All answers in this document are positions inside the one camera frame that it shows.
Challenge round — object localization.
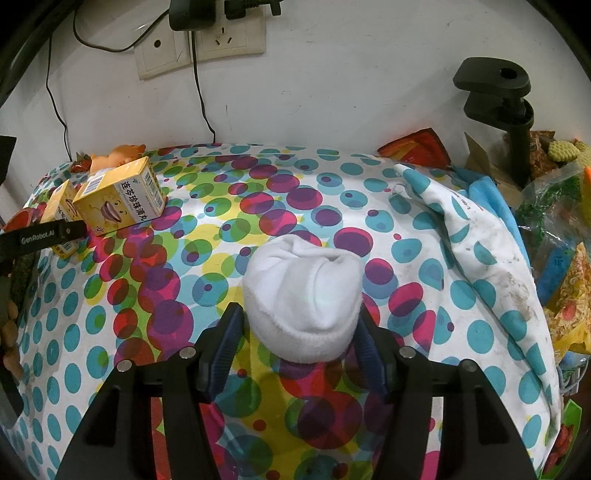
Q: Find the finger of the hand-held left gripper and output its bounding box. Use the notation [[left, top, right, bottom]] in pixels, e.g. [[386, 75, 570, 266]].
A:
[[0, 219, 88, 261]]

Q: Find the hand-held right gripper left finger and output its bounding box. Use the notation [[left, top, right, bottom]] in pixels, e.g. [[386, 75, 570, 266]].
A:
[[54, 302, 245, 480]]

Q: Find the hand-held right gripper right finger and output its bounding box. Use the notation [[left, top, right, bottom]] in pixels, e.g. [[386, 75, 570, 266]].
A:
[[353, 305, 539, 480]]

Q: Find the small yellow box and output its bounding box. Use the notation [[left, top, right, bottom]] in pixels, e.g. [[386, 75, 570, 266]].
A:
[[41, 179, 90, 258]]

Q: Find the fluffy white sock roll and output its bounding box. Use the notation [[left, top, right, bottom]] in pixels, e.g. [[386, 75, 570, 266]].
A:
[[242, 234, 363, 363]]

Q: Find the person's left hand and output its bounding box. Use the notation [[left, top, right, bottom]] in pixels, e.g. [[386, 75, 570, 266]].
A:
[[0, 300, 24, 377]]

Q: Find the large yellow cartoon box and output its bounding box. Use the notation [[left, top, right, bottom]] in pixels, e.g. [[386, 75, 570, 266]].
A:
[[71, 156, 168, 237]]

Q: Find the orange plastic toy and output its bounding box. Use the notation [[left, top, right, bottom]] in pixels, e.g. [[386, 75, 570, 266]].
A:
[[90, 144, 146, 176]]

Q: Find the polka-dot tablecloth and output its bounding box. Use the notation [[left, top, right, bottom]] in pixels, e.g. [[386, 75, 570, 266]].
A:
[[0, 142, 566, 480]]

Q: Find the light blue cloth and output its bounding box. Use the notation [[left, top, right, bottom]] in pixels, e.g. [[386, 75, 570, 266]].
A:
[[455, 166, 527, 259]]

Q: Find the blue plastic item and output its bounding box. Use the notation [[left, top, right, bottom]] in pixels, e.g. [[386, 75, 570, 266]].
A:
[[536, 244, 573, 305]]

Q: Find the yellow orange noodle packet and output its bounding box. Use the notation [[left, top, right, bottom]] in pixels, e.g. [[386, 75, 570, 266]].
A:
[[545, 242, 591, 352]]

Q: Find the red snack packet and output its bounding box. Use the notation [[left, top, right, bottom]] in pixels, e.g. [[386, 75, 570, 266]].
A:
[[379, 129, 451, 167]]

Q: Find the green snack packet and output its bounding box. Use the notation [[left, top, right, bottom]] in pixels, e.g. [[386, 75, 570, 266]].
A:
[[545, 399, 583, 476]]

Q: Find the brown cardboard piece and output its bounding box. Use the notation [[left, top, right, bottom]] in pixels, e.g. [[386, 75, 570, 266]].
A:
[[464, 133, 522, 190]]

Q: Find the black charger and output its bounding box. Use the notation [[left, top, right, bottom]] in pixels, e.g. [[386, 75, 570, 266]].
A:
[[168, 0, 218, 32]]

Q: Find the clear bag of green items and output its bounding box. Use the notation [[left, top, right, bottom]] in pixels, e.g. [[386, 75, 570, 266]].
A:
[[515, 166, 587, 241]]

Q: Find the brown snack packet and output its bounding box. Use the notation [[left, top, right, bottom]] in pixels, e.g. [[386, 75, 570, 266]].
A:
[[529, 130, 557, 185]]

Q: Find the black plug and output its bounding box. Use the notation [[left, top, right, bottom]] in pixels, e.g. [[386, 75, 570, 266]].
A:
[[224, 0, 282, 21]]

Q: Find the yellow bumpy toy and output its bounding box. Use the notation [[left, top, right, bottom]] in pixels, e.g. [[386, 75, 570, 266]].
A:
[[547, 138, 591, 166]]

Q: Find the black desk clamp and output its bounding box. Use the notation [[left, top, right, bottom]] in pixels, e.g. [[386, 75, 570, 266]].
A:
[[452, 58, 534, 185]]

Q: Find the black hanging cable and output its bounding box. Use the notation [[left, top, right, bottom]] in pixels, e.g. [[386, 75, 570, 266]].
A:
[[45, 34, 74, 161]]

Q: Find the black curved cable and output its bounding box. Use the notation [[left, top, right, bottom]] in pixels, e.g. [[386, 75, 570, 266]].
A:
[[73, 9, 144, 52]]

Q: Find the beige coax wall plate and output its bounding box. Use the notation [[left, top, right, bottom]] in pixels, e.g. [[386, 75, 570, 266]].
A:
[[134, 25, 194, 80]]

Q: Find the black charger cable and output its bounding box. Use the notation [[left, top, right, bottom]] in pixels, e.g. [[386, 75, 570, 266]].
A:
[[190, 30, 218, 146]]

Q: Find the beige wall socket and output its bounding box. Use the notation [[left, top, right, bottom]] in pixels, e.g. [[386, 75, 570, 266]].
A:
[[190, 9, 267, 61]]

